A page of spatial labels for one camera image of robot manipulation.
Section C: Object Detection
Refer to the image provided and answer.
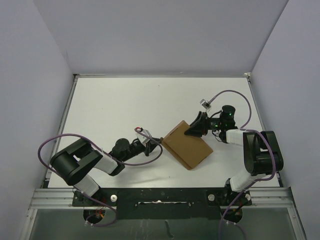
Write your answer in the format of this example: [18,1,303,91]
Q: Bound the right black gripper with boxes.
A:
[183,111,224,137]

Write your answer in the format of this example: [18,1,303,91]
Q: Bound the brown cardboard box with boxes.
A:
[161,120,214,171]

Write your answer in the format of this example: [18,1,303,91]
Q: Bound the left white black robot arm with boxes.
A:
[50,137,161,206]

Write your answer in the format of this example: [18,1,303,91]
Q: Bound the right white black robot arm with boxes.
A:
[184,105,284,205]

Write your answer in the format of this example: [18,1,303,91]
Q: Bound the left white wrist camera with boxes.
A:
[134,127,152,146]

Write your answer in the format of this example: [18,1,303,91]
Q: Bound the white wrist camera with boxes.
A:
[200,99,212,114]
[134,127,152,146]

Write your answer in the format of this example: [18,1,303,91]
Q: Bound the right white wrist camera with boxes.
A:
[200,99,212,114]

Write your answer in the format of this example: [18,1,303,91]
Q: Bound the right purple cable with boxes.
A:
[208,89,279,240]

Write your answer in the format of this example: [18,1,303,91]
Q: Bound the purple cable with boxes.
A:
[208,89,279,240]
[37,133,164,227]

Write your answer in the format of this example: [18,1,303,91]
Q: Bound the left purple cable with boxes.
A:
[37,133,164,227]

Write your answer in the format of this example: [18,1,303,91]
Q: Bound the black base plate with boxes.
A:
[72,186,252,224]

